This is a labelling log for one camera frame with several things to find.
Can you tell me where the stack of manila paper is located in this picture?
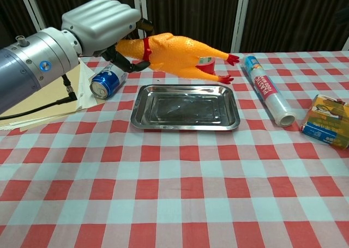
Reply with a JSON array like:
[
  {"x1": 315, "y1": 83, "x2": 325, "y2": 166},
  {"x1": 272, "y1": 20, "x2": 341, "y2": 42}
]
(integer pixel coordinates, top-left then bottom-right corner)
[{"x1": 0, "y1": 64, "x2": 106, "y2": 131}]

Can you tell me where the silver metal tray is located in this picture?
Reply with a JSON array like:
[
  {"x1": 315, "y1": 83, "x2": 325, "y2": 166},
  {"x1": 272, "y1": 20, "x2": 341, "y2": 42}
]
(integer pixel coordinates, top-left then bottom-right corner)
[{"x1": 130, "y1": 84, "x2": 240, "y2": 132}]

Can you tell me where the yellow rubber chicken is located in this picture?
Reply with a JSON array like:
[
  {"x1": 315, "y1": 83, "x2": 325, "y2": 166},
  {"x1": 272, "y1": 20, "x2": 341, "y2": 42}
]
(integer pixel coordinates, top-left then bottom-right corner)
[{"x1": 116, "y1": 32, "x2": 240, "y2": 84}]

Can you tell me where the white frame post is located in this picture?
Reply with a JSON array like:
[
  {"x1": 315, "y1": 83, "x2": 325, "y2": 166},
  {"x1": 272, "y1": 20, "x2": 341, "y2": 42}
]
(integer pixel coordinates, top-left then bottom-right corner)
[
  {"x1": 231, "y1": 0, "x2": 251, "y2": 53},
  {"x1": 132, "y1": 0, "x2": 152, "y2": 38},
  {"x1": 20, "y1": 0, "x2": 46, "y2": 32}
]

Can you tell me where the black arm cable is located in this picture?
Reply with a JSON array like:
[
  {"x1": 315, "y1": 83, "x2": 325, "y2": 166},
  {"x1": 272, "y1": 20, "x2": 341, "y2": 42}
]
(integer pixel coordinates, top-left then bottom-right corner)
[{"x1": 0, "y1": 73, "x2": 79, "y2": 120}]

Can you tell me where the black pleated curtain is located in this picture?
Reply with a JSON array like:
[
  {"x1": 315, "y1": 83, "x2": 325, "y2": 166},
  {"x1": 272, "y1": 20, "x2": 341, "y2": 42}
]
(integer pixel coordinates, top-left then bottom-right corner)
[{"x1": 0, "y1": 0, "x2": 349, "y2": 55}]

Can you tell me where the red white checkered tablecloth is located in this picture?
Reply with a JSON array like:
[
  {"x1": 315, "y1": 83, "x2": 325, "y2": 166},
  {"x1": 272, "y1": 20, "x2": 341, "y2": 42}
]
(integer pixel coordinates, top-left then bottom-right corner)
[{"x1": 0, "y1": 51, "x2": 349, "y2": 248}]

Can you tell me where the blue white drink can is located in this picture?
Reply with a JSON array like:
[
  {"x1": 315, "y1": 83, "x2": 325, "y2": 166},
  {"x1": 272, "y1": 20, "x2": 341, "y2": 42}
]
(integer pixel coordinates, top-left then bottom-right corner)
[{"x1": 89, "y1": 62, "x2": 128, "y2": 100}]

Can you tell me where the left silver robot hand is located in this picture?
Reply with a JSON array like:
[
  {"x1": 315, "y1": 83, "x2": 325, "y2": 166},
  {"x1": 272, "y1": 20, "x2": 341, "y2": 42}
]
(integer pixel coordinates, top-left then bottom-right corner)
[{"x1": 61, "y1": 0, "x2": 155, "y2": 74}]

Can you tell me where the colourful snack box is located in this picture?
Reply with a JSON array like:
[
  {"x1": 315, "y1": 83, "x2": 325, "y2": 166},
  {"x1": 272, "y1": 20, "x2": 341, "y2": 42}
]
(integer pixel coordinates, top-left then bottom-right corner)
[{"x1": 300, "y1": 94, "x2": 349, "y2": 150}]

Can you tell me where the red tape roll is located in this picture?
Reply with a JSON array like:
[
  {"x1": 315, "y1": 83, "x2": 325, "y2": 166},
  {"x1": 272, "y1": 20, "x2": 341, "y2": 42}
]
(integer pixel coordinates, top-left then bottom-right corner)
[{"x1": 197, "y1": 56, "x2": 216, "y2": 74}]

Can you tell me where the plastic food wrap roll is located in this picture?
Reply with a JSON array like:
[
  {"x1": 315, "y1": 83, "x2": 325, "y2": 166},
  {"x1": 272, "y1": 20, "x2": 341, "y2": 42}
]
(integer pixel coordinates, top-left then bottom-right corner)
[{"x1": 241, "y1": 54, "x2": 298, "y2": 128}]

